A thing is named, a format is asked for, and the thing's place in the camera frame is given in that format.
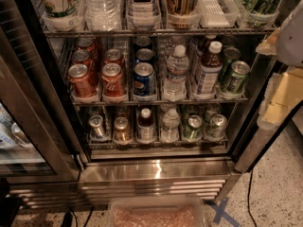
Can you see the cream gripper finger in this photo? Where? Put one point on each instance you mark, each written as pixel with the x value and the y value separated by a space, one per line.
pixel 283 92
pixel 268 46

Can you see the orange soda can front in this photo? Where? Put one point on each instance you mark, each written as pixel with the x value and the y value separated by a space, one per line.
pixel 122 130

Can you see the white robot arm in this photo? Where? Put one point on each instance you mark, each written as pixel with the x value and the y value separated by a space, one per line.
pixel 289 46

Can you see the green can middle front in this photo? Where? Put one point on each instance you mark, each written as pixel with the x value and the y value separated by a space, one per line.
pixel 235 76

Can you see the fridge door right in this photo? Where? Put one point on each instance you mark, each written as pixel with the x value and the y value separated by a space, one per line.
pixel 261 138

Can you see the brown tea bottle middle shelf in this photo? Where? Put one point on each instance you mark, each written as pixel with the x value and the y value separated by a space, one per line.
pixel 209 69

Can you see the brown tea bottle shelf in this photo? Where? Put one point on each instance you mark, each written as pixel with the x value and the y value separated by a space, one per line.
pixel 146 126
pixel 209 69

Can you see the green can bottom right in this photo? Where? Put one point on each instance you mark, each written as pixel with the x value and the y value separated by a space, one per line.
pixel 215 130

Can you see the green can bottom left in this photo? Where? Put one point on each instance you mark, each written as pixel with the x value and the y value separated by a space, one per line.
pixel 192 128

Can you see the water bottle middle shelf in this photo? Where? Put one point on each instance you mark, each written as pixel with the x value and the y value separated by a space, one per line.
pixel 175 80

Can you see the water bottle bottom shelf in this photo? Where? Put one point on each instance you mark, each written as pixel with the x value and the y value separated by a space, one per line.
pixel 169 129

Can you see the blue pepsi can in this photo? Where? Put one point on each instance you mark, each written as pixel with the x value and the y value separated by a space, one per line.
pixel 144 55
pixel 144 79

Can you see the blue pepsi can front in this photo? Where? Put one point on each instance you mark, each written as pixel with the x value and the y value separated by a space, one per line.
pixel 144 79

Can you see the brown tea bottle bottom shelf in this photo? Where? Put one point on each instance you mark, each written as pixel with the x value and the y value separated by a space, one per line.
pixel 146 126

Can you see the red cola can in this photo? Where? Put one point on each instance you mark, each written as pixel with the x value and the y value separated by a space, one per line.
pixel 113 80
pixel 84 57
pixel 114 56
pixel 81 80
pixel 89 45

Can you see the red cola can front right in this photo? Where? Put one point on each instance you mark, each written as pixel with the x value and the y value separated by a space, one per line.
pixel 113 80

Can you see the clear water bottle top shelf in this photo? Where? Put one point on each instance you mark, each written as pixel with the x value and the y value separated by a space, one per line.
pixel 102 15

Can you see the red cola can front left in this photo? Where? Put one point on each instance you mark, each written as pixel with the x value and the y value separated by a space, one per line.
pixel 81 80

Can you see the slim silver can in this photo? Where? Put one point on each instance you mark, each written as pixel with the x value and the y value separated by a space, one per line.
pixel 96 123

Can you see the tall white green can top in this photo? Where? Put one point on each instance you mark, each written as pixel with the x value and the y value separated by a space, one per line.
pixel 60 0

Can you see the fridge glass door left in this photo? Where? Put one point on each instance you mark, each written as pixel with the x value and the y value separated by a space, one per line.
pixel 47 159

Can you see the empty white plastic tray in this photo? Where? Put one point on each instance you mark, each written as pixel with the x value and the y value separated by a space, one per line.
pixel 218 13

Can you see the blue tape cross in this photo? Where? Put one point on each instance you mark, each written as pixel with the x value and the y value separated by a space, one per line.
pixel 221 214

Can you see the clear plastic bin on floor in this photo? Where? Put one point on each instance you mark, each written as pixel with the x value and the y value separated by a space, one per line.
pixel 157 211

